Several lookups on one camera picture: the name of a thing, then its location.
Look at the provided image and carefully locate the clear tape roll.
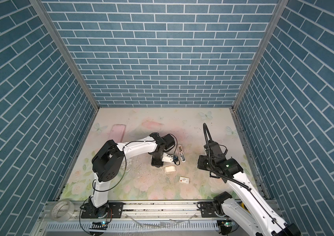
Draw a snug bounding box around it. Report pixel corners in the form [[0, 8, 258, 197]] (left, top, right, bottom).
[[50, 199, 75, 222]]

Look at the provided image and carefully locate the staple box tray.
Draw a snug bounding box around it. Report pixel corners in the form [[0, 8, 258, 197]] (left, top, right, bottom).
[[165, 166, 176, 173]]

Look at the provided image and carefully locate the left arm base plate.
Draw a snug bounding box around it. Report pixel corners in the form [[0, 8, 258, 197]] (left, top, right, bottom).
[[80, 201, 124, 219]]

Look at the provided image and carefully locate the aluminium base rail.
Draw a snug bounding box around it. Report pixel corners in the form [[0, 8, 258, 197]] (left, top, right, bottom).
[[41, 200, 280, 222]]

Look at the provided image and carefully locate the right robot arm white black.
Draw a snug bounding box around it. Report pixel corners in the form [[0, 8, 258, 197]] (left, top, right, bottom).
[[197, 140, 301, 236]]

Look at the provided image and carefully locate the white slotted cable duct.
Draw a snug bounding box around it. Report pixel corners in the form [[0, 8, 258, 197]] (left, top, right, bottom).
[[46, 220, 219, 233]]

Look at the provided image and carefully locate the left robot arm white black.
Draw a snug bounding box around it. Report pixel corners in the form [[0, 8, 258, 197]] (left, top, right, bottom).
[[89, 132, 177, 210]]

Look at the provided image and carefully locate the white staple box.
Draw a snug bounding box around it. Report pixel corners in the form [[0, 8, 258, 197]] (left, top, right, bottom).
[[179, 177, 190, 184]]

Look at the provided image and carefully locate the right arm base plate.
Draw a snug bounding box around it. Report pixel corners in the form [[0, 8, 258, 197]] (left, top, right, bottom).
[[196, 201, 224, 218]]

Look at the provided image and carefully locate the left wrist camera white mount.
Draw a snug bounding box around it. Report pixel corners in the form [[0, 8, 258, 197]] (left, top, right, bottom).
[[162, 153, 180, 165]]

